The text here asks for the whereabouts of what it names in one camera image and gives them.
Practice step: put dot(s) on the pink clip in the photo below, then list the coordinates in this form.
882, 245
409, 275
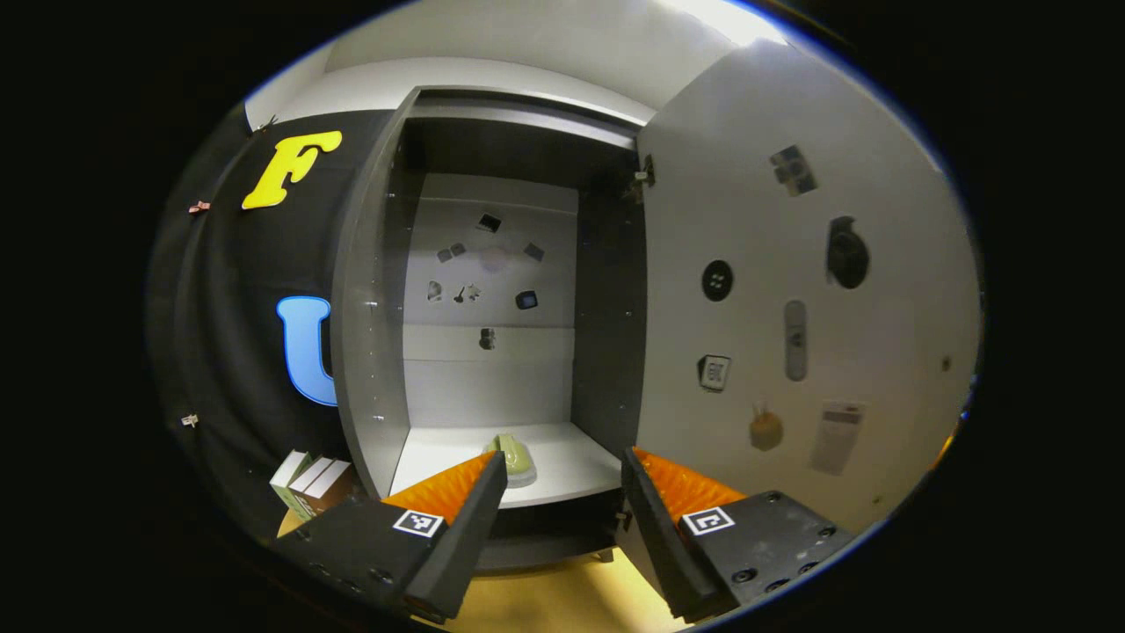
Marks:
199, 207

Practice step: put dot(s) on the brown and white book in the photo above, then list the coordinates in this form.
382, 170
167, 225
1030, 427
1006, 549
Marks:
312, 473

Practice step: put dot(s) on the light green book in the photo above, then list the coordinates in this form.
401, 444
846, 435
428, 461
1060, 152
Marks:
290, 464

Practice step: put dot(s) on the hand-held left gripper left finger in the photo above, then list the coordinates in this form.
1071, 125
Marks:
466, 545

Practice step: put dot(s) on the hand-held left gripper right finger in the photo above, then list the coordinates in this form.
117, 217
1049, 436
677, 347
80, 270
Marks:
666, 545

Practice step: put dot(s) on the black clip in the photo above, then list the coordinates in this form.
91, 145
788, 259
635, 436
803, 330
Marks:
266, 125

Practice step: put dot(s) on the grey cabinet door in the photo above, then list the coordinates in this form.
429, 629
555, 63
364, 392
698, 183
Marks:
888, 334

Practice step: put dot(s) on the black backdrop cloth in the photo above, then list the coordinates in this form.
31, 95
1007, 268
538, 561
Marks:
228, 308

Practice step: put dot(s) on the long ceiling light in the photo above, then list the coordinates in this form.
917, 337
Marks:
729, 18

